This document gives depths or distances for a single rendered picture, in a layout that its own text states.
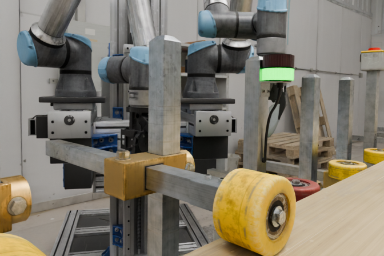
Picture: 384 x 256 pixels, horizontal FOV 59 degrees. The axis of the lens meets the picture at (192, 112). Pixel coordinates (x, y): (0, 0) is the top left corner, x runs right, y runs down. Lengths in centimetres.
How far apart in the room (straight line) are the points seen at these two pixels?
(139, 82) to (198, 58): 54
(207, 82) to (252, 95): 68
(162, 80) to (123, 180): 15
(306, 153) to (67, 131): 75
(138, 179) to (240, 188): 17
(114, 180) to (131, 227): 107
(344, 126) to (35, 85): 258
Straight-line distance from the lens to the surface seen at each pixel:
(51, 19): 120
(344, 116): 114
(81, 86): 131
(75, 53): 131
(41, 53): 125
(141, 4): 109
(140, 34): 106
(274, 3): 91
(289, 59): 66
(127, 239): 154
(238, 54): 137
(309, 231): 45
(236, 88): 473
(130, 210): 149
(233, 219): 35
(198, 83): 135
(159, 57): 50
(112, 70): 93
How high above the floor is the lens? 106
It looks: 3 degrees down
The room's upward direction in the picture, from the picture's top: 1 degrees clockwise
